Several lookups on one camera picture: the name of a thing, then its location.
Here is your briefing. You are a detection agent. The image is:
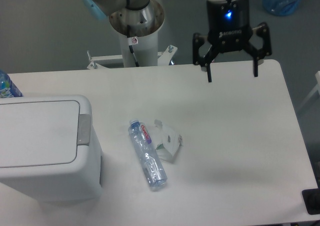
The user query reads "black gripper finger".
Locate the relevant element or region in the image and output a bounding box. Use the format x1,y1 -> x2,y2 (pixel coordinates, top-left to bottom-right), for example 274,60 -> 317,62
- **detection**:
192,33 -> 220,83
246,22 -> 272,77

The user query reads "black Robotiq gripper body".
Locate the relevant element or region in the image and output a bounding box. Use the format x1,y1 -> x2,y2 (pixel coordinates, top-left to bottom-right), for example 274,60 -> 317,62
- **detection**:
206,0 -> 253,53

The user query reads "white push-lid trash can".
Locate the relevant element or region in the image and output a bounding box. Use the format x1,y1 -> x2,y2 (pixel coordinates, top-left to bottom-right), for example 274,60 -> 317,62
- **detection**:
0,95 -> 103,201

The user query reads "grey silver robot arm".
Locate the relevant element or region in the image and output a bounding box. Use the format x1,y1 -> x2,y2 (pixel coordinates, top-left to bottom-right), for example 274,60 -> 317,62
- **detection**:
83,0 -> 272,82

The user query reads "white crumpled paper carton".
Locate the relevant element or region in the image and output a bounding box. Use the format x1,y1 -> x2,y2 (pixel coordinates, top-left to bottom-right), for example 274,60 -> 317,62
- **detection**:
151,119 -> 183,163

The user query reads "clear crushed plastic bottle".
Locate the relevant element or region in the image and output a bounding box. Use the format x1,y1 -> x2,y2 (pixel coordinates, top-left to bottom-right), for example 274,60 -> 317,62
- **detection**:
128,119 -> 168,190

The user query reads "black clamp device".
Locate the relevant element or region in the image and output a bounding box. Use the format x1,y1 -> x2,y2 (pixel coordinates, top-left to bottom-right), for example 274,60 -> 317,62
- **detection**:
302,188 -> 320,215

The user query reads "blue labelled bottle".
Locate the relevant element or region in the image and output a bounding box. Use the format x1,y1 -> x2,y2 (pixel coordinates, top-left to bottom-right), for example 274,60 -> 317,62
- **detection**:
0,70 -> 23,98

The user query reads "white frame at right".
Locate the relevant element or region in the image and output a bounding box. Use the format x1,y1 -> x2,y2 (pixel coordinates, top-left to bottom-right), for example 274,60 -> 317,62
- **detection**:
297,71 -> 320,113

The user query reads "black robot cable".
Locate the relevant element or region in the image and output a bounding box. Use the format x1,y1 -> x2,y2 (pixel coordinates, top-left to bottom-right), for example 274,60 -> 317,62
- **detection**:
126,25 -> 140,68

